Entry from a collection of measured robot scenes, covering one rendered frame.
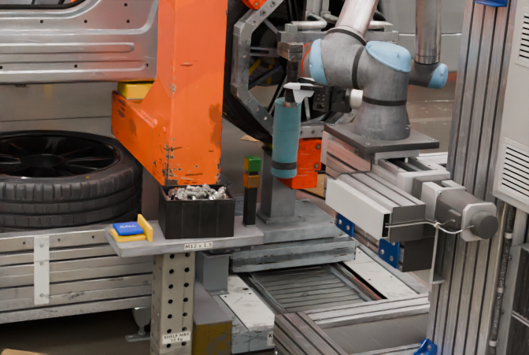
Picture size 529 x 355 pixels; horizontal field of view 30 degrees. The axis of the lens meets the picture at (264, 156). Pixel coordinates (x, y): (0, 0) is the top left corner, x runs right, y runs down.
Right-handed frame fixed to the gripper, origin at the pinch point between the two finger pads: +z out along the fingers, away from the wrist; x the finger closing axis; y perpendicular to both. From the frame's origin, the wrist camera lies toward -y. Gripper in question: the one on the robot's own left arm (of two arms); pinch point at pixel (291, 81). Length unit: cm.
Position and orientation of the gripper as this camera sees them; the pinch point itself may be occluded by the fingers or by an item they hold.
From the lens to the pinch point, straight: 310.1
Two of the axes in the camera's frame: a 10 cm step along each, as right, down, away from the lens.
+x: 3.7, -2.4, 9.0
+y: -0.6, 9.6, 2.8
